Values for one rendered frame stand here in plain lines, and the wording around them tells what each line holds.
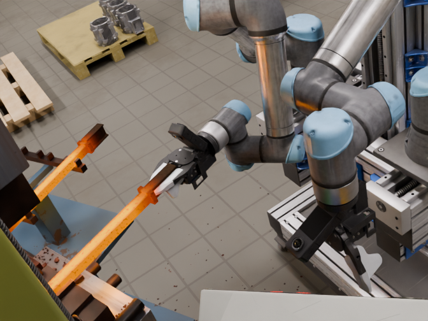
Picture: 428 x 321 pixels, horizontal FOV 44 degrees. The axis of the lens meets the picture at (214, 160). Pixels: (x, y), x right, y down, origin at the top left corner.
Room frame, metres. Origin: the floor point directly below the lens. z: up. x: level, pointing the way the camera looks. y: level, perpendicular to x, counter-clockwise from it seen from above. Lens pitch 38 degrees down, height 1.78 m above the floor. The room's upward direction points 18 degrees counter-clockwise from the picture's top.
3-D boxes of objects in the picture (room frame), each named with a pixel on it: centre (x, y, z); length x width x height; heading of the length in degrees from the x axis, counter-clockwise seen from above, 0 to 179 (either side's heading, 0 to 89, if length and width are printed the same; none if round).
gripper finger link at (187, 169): (0.99, 0.08, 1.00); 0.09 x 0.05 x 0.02; 133
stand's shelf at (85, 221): (1.29, 0.55, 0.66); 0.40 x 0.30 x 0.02; 48
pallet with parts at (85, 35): (4.37, 0.64, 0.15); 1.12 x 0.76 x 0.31; 23
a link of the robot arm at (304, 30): (1.46, -0.38, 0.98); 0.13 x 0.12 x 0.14; 62
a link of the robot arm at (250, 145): (1.14, -0.09, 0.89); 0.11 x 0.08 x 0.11; 62
